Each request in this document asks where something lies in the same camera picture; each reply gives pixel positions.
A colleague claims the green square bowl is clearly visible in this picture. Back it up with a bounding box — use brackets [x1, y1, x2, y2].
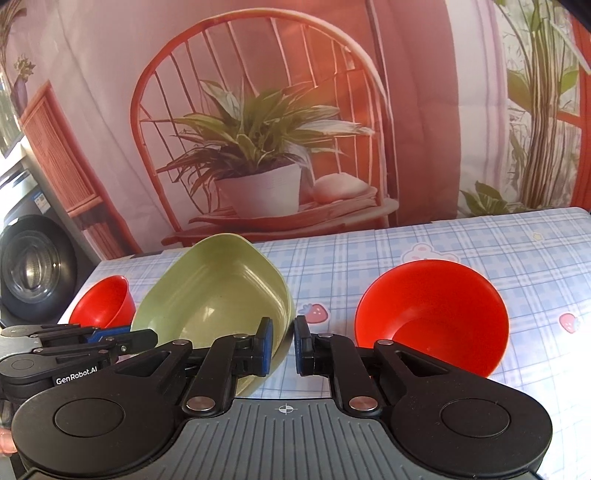
[130, 233, 295, 398]

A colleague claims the person's left hand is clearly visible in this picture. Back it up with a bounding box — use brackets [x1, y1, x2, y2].
[0, 426, 18, 459]

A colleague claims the printed backdrop cloth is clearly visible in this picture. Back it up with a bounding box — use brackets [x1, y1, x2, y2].
[0, 0, 591, 260]

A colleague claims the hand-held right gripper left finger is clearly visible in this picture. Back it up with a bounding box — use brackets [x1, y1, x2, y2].
[115, 316, 274, 418]

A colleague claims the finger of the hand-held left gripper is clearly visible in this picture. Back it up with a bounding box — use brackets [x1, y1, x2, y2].
[0, 324, 133, 356]
[31, 329, 159, 366]

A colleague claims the large red bowl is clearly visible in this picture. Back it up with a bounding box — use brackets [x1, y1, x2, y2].
[355, 259, 510, 378]

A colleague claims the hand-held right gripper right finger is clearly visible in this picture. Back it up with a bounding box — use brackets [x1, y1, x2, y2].
[294, 316, 463, 417]

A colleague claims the checked tablecloth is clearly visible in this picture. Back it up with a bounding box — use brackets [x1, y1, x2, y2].
[58, 207, 591, 480]

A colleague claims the grey washing machine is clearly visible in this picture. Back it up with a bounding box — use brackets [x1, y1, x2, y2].
[0, 148, 100, 328]

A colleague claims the small red bowl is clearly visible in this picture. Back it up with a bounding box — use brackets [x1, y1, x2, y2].
[68, 275, 136, 329]

